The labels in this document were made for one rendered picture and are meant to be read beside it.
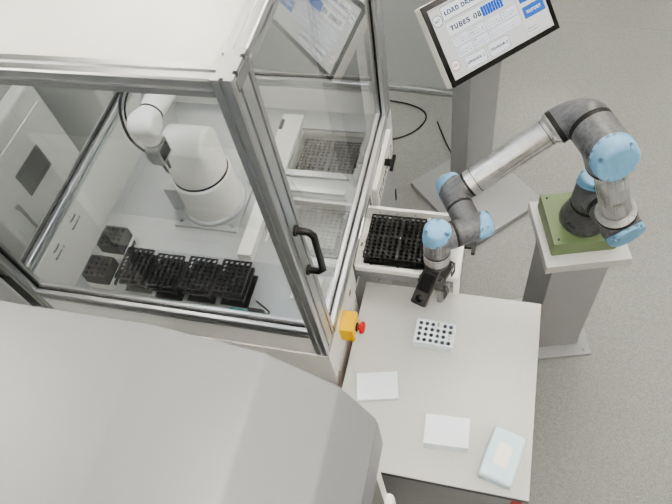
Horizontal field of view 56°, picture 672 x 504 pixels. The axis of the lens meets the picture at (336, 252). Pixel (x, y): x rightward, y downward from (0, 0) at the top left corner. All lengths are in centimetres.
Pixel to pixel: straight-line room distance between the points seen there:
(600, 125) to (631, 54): 251
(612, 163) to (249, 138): 93
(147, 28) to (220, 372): 62
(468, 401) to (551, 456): 84
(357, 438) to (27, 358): 55
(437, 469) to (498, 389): 31
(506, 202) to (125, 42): 240
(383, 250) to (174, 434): 128
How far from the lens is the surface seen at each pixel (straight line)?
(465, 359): 204
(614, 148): 165
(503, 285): 305
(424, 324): 205
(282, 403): 101
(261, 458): 99
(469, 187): 177
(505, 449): 191
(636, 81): 403
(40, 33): 133
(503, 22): 259
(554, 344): 291
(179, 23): 121
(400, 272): 203
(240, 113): 106
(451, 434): 190
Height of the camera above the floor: 263
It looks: 56 degrees down
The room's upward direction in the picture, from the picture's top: 14 degrees counter-clockwise
